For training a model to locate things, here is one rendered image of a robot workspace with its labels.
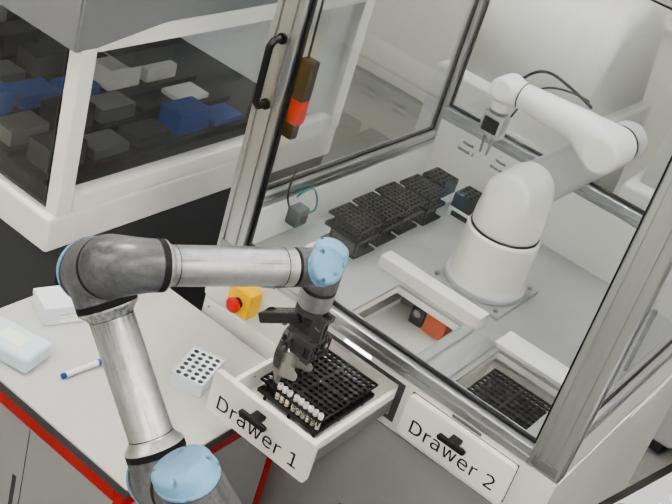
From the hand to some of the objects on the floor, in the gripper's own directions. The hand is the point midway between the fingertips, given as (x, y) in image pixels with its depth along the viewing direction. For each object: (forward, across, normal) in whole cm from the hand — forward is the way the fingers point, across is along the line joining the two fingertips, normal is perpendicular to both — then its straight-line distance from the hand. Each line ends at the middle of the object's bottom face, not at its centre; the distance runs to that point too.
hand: (281, 373), depth 245 cm
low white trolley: (+94, -5, +36) cm, 101 cm away
